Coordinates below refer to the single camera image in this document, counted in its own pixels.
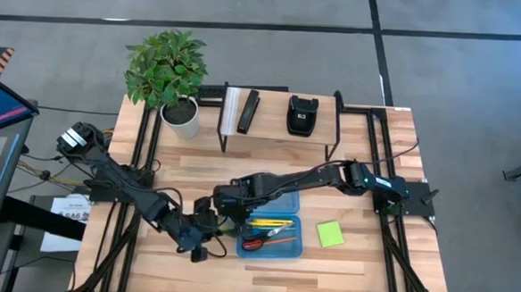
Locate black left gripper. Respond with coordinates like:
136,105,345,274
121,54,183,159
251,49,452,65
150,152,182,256
174,194,233,265

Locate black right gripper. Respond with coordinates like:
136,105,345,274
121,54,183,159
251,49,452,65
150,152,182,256
211,172,267,238

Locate red handled scissors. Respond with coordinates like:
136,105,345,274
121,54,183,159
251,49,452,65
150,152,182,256
241,220,294,254

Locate blue plastic pencil case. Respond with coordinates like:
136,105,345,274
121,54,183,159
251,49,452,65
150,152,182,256
235,187,307,262

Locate green sticky note pad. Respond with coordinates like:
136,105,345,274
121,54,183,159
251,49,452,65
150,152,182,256
315,219,346,250

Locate white plant pot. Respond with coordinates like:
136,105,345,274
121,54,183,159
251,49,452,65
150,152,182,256
157,94,202,141

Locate white paper stack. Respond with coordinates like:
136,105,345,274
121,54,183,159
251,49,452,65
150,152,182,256
219,86,241,138

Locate wooden shelf riser black legs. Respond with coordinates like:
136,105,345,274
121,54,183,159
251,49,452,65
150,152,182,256
214,81,343,163

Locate black stapler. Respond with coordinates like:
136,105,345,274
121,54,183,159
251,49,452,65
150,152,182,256
236,88,261,136

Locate white printed paper sheet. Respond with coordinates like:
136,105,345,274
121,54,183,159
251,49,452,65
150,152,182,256
39,192,94,255

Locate green leafy plant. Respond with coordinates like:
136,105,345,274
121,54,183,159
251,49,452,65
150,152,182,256
121,25,212,112

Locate black cart base bar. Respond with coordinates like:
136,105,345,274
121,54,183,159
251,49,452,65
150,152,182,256
0,194,88,241

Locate yellow cable bundle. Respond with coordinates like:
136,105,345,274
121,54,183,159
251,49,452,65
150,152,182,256
15,123,114,189

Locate thin black floor cable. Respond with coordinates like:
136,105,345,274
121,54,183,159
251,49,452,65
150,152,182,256
37,104,120,117

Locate black aluminium rig frame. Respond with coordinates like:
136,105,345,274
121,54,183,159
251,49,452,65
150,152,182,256
71,76,463,292

